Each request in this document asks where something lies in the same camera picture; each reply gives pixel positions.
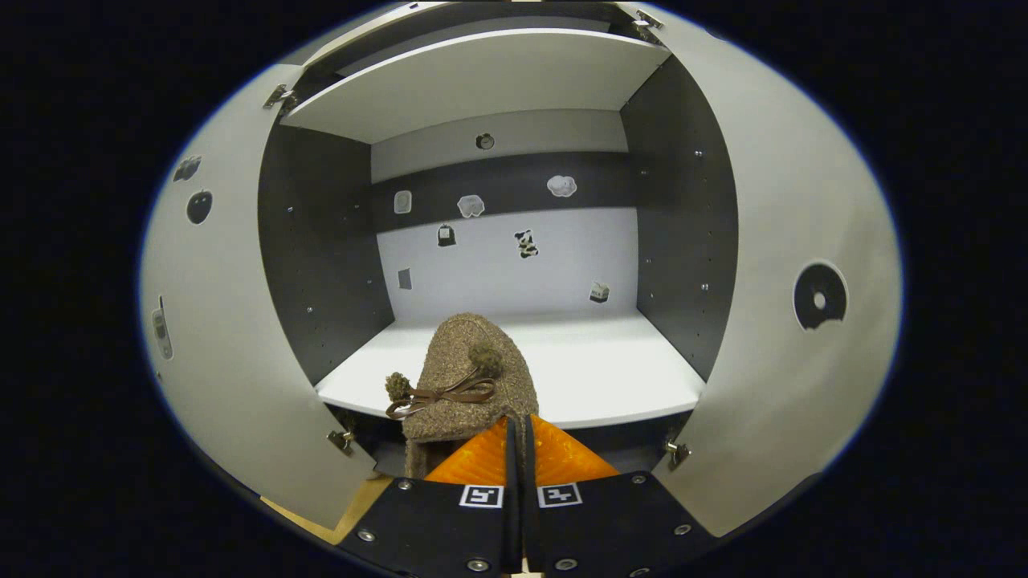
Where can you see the white shoe cabinet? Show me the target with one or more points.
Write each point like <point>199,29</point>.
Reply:
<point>578,369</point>

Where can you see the brown fuzzy shoe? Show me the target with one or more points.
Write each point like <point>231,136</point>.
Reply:
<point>466,345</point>

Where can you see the white cabinet door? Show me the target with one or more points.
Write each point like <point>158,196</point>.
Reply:
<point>787,201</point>
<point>233,321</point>

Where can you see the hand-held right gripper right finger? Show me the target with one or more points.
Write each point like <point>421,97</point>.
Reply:
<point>610,522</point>

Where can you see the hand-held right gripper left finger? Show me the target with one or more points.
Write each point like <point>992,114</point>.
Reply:
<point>434,522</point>

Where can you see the white cabinet shelf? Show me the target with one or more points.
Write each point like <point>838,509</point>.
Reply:
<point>482,80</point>

